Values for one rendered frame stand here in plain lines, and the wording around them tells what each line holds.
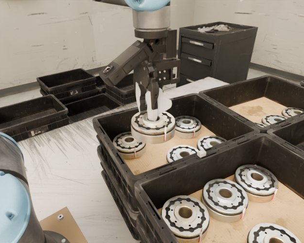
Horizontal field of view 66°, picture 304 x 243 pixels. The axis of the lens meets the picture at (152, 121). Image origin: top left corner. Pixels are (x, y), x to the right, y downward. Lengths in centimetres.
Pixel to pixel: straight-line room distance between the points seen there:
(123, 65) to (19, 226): 32
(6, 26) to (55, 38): 57
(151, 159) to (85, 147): 38
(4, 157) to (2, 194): 11
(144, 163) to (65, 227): 26
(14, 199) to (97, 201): 42
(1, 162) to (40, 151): 56
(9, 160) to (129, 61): 29
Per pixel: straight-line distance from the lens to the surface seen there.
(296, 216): 66
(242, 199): 60
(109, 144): 61
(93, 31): 375
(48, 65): 359
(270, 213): 64
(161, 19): 48
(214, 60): 214
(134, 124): 52
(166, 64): 51
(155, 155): 73
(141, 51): 49
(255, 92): 113
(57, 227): 63
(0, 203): 40
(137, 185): 50
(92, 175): 87
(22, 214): 41
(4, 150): 51
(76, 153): 98
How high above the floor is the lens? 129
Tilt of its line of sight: 31 degrees down
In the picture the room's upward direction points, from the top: straight up
